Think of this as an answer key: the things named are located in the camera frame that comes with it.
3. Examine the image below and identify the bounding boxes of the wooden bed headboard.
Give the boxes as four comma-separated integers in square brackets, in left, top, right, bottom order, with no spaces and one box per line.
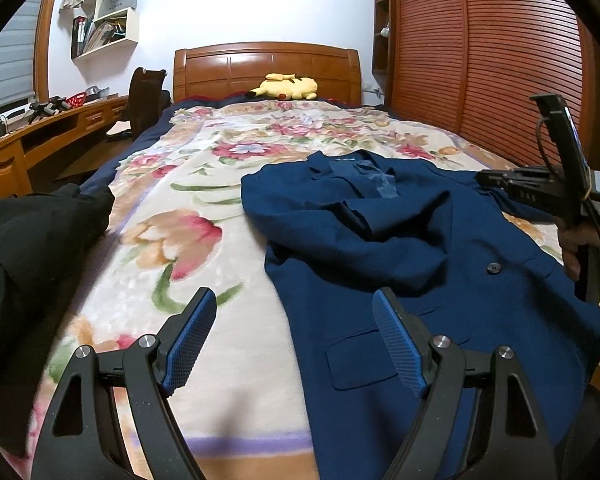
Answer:
[172,41,362,106]

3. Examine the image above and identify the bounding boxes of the red-brown louvered wardrobe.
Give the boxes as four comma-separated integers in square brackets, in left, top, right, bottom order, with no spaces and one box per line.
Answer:
[373,0,600,170]

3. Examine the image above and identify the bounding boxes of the grey window blind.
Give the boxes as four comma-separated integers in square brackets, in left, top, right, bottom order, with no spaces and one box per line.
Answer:
[0,0,42,108]

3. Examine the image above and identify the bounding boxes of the white wall shelf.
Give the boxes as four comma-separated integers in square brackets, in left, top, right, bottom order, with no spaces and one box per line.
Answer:
[60,0,140,63]

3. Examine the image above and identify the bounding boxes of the floral bed blanket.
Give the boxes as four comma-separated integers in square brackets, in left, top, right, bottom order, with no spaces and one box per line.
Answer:
[0,98,566,480]

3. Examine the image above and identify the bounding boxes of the dark wooden chair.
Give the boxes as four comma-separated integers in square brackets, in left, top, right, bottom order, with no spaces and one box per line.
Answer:
[107,67,171,142]

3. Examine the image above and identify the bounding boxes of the black tripod gadget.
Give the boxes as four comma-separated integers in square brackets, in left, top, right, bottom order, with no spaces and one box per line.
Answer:
[28,96,72,125]

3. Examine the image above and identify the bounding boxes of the red basket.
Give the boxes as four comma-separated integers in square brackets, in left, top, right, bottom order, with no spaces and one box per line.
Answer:
[66,92,86,108]

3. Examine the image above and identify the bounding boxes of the navy blue bed sheet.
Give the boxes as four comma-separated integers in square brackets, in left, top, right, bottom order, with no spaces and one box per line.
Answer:
[80,93,248,195]

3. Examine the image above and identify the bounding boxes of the black folded garment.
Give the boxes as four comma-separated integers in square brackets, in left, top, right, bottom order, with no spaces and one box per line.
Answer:
[0,184,114,455]

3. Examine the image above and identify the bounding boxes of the yellow Pikachu plush toy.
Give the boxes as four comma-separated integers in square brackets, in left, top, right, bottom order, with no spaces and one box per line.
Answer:
[245,73,318,101]

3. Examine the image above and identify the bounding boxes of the wooden desk cabinet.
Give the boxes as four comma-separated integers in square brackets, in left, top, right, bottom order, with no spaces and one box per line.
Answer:
[0,96,128,199]

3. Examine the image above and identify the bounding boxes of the navy blue suit jacket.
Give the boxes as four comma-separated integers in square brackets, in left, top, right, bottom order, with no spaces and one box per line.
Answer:
[242,151,600,479]

